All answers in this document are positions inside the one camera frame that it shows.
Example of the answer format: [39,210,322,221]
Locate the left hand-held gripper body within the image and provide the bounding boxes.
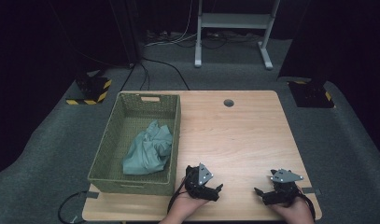
[184,162,219,202]

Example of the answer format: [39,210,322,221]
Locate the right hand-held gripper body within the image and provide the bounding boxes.
[265,168,304,206]

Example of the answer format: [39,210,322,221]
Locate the teal cloth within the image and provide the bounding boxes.
[121,119,174,175]

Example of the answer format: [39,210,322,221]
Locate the green woven basket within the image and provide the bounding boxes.
[87,91,182,197]

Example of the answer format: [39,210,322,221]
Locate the person's right hand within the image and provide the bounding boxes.
[270,189,315,222]

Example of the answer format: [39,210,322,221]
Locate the person's left hand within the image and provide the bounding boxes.
[169,177,210,220]

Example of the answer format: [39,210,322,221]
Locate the black yellow striped stand base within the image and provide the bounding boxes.
[65,74,113,106]
[286,79,337,109]

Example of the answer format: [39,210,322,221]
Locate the white metal stand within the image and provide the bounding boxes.
[194,0,281,71]

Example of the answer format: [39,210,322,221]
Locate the black stand pole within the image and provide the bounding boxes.
[108,0,143,67]

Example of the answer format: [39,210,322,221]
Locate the left hand-held gripper cable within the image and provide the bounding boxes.
[166,174,192,216]

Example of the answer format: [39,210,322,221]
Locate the hand-held gripper cable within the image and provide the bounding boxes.
[298,189,317,220]
[166,174,192,216]

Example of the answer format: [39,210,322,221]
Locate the right hand-held gripper cable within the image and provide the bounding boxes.
[298,189,317,220]

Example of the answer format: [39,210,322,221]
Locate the long black floor cable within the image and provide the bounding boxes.
[142,57,191,91]

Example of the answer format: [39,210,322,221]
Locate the thin black floor cable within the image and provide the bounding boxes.
[120,63,152,91]

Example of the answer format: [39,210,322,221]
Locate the white floor cables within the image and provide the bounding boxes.
[144,0,199,49]

